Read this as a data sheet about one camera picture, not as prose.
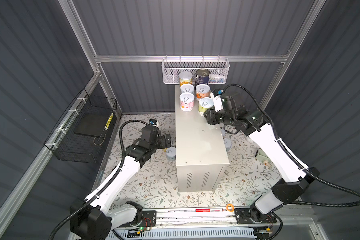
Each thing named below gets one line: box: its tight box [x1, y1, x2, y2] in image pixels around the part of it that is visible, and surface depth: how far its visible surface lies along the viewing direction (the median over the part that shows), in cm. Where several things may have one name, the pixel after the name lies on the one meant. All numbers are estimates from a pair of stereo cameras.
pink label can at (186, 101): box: [179, 92, 195, 112], surface depth 74 cm
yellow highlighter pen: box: [104, 112, 114, 130], surface depth 81 cm
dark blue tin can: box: [195, 68, 210, 87], surface depth 80 cm
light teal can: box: [179, 83, 195, 95], surface depth 78 cm
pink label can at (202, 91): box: [195, 84, 211, 101], surface depth 77 cm
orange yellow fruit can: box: [178, 71, 194, 87], surface depth 82 cm
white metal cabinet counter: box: [175, 85, 230, 193], surface depth 66 cm
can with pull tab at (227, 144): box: [223, 138, 232, 152], surface depth 98 cm
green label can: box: [198, 97, 214, 117], surface depth 71 cm
